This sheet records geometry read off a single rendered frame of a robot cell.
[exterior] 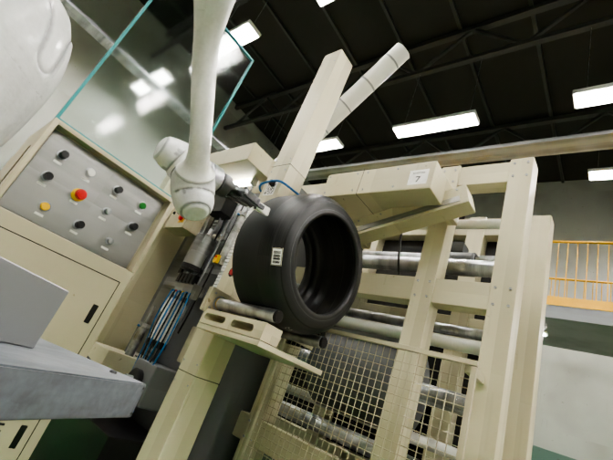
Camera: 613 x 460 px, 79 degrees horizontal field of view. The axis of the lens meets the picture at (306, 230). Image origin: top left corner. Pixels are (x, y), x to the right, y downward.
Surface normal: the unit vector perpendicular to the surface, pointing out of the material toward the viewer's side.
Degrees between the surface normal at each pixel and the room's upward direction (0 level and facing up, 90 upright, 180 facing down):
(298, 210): 73
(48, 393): 90
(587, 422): 90
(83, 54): 90
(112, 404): 90
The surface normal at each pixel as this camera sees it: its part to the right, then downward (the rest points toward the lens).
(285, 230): 0.07, -0.39
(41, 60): 0.96, 0.26
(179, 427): 0.74, 0.00
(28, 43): 0.95, 0.11
